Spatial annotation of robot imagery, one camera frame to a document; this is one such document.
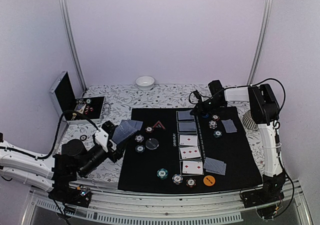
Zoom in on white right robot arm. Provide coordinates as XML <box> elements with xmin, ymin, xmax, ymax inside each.
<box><xmin>190</xmin><ymin>78</ymin><xmax>288</xmax><ymax>203</ymax></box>

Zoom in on dealt playing card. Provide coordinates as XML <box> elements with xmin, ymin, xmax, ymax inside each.
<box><xmin>221</xmin><ymin>119</ymin><xmax>238</xmax><ymax>134</ymax></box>
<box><xmin>203</xmin><ymin>157</ymin><xmax>227</xmax><ymax>176</ymax></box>
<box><xmin>120</xmin><ymin>119</ymin><xmax>143</xmax><ymax>130</ymax></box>

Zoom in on black dealer button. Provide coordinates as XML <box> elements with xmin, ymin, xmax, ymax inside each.
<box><xmin>145</xmin><ymin>138</ymin><xmax>159</xmax><ymax>151</ymax></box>

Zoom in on grey playing card deck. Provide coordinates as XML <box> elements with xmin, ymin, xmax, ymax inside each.
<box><xmin>112</xmin><ymin>122</ymin><xmax>137</xmax><ymax>144</ymax></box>

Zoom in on green chips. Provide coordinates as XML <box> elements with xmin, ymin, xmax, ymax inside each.
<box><xmin>135</xmin><ymin>145</ymin><xmax>145</xmax><ymax>153</ymax></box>
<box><xmin>213</xmin><ymin>130</ymin><xmax>223</xmax><ymax>138</ymax></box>
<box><xmin>156</xmin><ymin>168</ymin><xmax>169</xmax><ymax>180</ymax></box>

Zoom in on left aluminium frame post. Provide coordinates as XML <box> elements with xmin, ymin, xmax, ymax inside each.
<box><xmin>58</xmin><ymin>0</ymin><xmax>88</xmax><ymax>93</ymax></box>

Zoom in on front aluminium rail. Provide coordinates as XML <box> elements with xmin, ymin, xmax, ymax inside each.
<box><xmin>21</xmin><ymin>181</ymin><xmax>313</xmax><ymax>225</ymax></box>

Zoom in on blue peach poker chip stack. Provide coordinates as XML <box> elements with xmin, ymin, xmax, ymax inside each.
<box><xmin>172</xmin><ymin>174</ymin><xmax>183</xmax><ymax>185</ymax></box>

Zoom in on aluminium poker case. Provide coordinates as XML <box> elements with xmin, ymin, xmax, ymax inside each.
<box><xmin>49</xmin><ymin>71</ymin><xmax>111</xmax><ymax>123</ymax></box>

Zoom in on white ceramic bowl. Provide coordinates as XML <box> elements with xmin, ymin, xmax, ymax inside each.
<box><xmin>135</xmin><ymin>76</ymin><xmax>155</xmax><ymax>91</ymax></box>

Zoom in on right aluminium frame post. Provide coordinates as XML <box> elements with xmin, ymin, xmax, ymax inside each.
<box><xmin>247</xmin><ymin>0</ymin><xmax>273</xmax><ymax>85</ymax></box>

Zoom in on face-up diamond card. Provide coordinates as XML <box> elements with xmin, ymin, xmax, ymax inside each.
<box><xmin>182</xmin><ymin>160</ymin><xmax>203</xmax><ymax>175</ymax></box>
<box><xmin>179</xmin><ymin>146</ymin><xmax>201</xmax><ymax>159</ymax></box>
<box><xmin>179</xmin><ymin>134</ymin><xmax>198</xmax><ymax>146</ymax></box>

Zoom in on blue peach chips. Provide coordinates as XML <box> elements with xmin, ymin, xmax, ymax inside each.
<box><xmin>134</xmin><ymin>134</ymin><xmax>144</xmax><ymax>143</ymax></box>

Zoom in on face-down card slot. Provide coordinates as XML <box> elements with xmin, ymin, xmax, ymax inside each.
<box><xmin>176</xmin><ymin>110</ymin><xmax>195</xmax><ymax>122</ymax></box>
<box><xmin>177</xmin><ymin>122</ymin><xmax>197</xmax><ymax>132</ymax></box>

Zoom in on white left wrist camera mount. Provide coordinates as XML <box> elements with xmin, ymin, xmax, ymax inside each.
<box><xmin>94</xmin><ymin>128</ymin><xmax>109</xmax><ymax>153</ymax></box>

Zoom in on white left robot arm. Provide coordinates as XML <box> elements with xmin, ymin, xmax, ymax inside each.
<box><xmin>0</xmin><ymin>121</ymin><xmax>131</xmax><ymax>202</ymax></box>

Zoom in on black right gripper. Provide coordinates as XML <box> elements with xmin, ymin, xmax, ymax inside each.
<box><xmin>190</xmin><ymin>97</ymin><xmax>226</xmax><ymax>116</ymax></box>

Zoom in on card box in case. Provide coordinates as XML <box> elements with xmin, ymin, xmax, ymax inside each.
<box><xmin>74</xmin><ymin>104</ymin><xmax>87</xmax><ymax>114</ymax></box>

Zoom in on black triangular marker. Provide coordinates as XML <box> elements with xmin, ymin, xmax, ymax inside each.
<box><xmin>152</xmin><ymin>120</ymin><xmax>166</xmax><ymax>130</ymax></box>

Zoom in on red white poker chips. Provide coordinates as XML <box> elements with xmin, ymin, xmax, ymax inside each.
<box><xmin>145</xmin><ymin>126</ymin><xmax>154</xmax><ymax>133</ymax></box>

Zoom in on orange big blind button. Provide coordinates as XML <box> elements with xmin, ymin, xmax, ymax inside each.
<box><xmin>203</xmin><ymin>175</ymin><xmax>216</xmax><ymax>187</ymax></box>

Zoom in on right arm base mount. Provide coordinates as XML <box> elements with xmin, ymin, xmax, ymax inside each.
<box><xmin>239</xmin><ymin>188</ymin><xmax>285</xmax><ymax>220</ymax></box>

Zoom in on black poker play mat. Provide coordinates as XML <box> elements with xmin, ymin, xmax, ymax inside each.
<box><xmin>118</xmin><ymin>106</ymin><xmax>263</xmax><ymax>194</ymax></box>

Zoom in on aluminium frame post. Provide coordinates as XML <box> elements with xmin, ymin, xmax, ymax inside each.
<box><xmin>247</xmin><ymin>0</ymin><xmax>273</xmax><ymax>85</ymax></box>
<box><xmin>58</xmin><ymin>0</ymin><xmax>88</xmax><ymax>93</ymax></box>

